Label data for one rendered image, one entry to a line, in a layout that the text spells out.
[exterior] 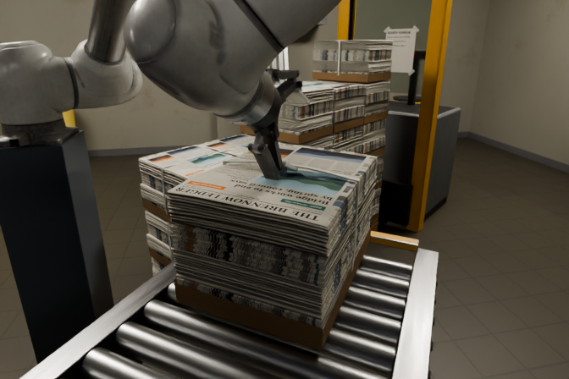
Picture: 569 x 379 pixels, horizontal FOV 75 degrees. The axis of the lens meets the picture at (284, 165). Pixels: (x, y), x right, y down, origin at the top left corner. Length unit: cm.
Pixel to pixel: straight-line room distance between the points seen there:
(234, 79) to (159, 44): 9
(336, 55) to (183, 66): 188
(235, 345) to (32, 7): 453
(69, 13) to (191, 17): 444
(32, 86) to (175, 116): 353
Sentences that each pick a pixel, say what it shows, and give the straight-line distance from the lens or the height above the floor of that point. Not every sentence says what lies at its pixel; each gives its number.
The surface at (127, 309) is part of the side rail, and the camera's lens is 79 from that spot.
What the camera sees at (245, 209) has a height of 103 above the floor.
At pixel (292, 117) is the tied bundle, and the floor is 96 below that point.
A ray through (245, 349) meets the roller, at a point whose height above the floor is 79.
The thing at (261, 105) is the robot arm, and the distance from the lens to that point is 50.
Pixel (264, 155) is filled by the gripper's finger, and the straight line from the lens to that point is 59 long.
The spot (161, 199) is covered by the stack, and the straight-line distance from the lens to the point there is 152.
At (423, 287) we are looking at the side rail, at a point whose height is 80.
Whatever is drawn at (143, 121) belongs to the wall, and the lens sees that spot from 473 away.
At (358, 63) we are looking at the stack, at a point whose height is 117.
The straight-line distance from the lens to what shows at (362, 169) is 75.
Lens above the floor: 127
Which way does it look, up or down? 18 degrees down
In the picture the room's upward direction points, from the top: straight up
